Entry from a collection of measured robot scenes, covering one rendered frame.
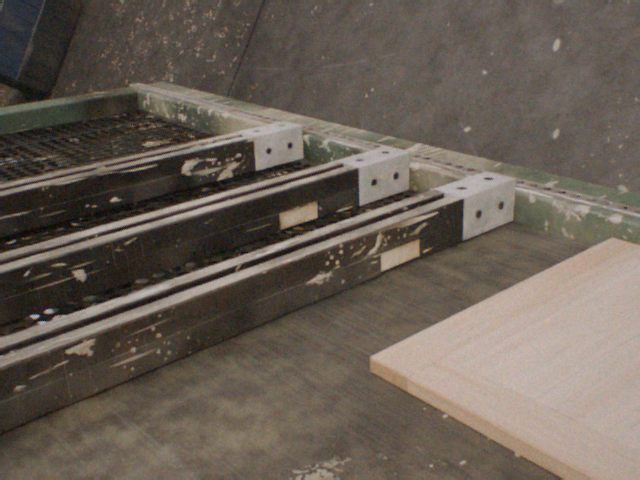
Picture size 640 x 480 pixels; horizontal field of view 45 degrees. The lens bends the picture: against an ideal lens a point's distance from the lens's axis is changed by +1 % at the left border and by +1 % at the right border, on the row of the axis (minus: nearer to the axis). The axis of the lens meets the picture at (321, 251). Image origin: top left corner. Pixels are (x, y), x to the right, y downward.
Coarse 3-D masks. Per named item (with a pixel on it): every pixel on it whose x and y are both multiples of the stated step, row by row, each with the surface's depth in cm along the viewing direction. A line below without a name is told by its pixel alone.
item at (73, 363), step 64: (448, 192) 117; (512, 192) 122; (256, 256) 97; (320, 256) 98; (64, 320) 83; (128, 320) 82; (192, 320) 88; (256, 320) 94; (0, 384) 75; (64, 384) 79
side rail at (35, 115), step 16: (80, 96) 206; (96, 96) 206; (112, 96) 206; (128, 96) 209; (0, 112) 191; (16, 112) 191; (32, 112) 194; (48, 112) 196; (64, 112) 199; (80, 112) 202; (96, 112) 205; (112, 112) 208; (0, 128) 190; (16, 128) 192; (32, 128) 195; (64, 128) 200
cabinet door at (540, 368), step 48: (528, 288) 98; (576, 288) 98; (624, 288) 98; (432, 336) 87; (480, 336) 87; (528, 336) 87; (576, 336) 87; (624, 336) 87; (432, 384) 78; (480, 384) 78; (528, 384) 78; (576, 384) 78; (624, 384) 78; (480, 432) 74; (528, 432) 71; (576, 432) 70; (624, 432) 71
